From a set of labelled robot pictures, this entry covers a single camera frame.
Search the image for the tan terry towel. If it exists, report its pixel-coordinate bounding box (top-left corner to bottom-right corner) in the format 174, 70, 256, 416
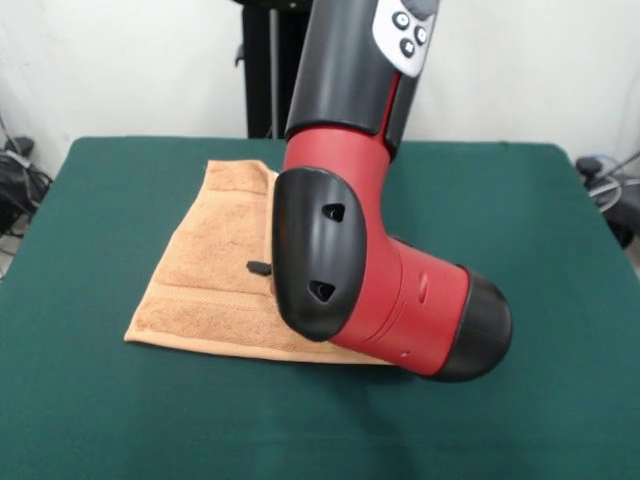
123, 159, 401, 370

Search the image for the dark green table cloth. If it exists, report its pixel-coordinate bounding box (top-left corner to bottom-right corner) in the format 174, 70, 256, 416
0, 135, 640, 480

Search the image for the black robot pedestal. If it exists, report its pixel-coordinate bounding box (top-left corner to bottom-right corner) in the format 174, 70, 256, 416
232, 0, 316, 141

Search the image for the black device with cables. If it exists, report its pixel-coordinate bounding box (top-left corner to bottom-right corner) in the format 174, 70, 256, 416
573, 152, 640, 249
0, 135, 54, 239

